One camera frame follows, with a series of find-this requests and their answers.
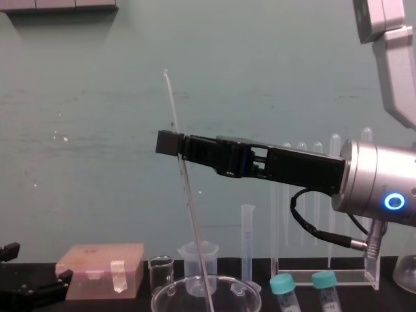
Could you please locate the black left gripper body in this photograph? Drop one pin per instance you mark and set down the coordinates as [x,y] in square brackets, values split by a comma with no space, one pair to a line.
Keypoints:
[29,297]

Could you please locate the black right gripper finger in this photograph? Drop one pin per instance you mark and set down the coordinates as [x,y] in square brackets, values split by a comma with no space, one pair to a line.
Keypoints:
[235,139]
[200,151]

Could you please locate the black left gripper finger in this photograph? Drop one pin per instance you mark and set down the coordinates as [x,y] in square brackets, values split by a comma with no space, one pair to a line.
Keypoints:
[63,278]
[9,252]

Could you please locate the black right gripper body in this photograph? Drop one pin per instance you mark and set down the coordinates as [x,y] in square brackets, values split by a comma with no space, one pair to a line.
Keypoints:
[302,169]

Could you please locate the long glass thermometer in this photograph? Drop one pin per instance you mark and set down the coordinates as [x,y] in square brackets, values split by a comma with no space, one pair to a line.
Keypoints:
[191,208]

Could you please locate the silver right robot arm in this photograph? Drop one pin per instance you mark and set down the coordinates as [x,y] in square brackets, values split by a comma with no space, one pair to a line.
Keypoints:
[367,178]

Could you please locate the small glass beaker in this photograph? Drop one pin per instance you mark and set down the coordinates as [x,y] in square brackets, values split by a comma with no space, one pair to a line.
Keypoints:
[161,276]

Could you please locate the clear plastic beaker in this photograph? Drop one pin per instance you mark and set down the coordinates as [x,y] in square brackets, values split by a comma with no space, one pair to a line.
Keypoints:
[208,260]

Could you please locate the clear acrylic rack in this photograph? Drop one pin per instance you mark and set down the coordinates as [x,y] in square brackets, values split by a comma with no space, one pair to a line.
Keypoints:
[325,276]

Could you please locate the teal capped centrifuge tube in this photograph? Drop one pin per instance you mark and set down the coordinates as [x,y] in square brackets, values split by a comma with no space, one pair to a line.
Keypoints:
[325,282]
[282,286]

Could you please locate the pink pipette tip box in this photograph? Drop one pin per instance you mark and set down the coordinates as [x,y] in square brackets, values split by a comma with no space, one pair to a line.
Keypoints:
[97,269]

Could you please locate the clear plastic graduated cylinder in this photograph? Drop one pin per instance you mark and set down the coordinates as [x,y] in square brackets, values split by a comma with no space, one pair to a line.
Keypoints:
[247,247]

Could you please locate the clear glass flask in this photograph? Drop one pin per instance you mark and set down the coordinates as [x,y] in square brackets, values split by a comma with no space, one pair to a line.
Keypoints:
[406,273]

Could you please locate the round glass dish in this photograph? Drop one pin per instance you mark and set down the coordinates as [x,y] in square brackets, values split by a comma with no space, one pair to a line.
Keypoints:
[227,299]

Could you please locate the black table cloth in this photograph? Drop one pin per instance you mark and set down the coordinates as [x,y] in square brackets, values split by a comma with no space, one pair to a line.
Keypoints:
[373,302]

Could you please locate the grey wall shelf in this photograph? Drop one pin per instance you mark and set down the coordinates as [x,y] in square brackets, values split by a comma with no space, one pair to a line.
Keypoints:
[58,5]

